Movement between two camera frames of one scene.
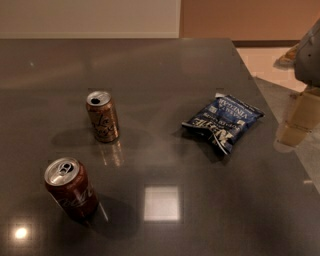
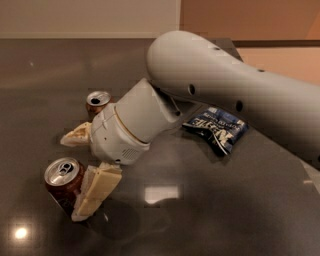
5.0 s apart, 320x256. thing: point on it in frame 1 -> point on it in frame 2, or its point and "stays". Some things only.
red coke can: [67, 179] stays
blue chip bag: [224, 119] stays
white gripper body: [309, 61] -> [111, 136]
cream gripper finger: [302, 119] -> [98, 183]
